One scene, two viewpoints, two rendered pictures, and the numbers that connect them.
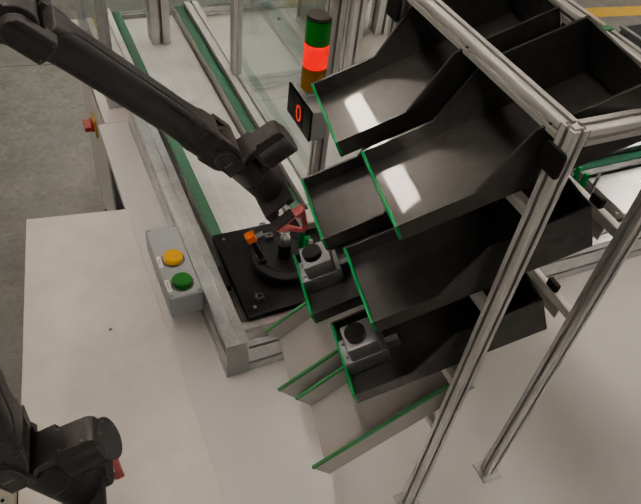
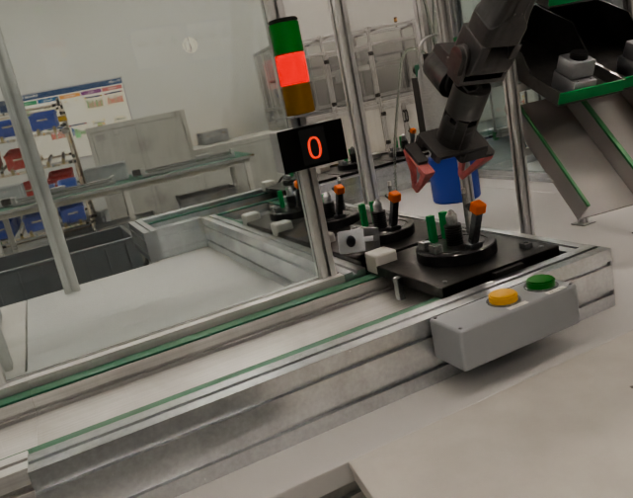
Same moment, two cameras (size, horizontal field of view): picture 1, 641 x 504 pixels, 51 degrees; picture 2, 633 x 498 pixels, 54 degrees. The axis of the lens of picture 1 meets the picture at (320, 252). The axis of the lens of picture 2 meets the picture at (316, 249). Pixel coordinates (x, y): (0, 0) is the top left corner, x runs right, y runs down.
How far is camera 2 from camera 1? 1.73 m
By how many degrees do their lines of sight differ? 75
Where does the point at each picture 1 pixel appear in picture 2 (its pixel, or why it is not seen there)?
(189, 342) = (591, 334)
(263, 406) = (627, 284)
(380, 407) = not seen: outside the picture
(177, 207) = (392, 327)
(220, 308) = (558, 263)
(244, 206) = (341, 327)
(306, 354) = (596, 189)
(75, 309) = (631, 428)
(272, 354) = not seen: hidden behind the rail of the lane
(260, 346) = not seen: hidden behind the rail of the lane
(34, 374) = not seen: outside the picture
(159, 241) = (476, 316)
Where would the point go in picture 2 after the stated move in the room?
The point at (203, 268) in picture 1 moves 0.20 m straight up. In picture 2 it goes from (503, 284) to (486, 153)
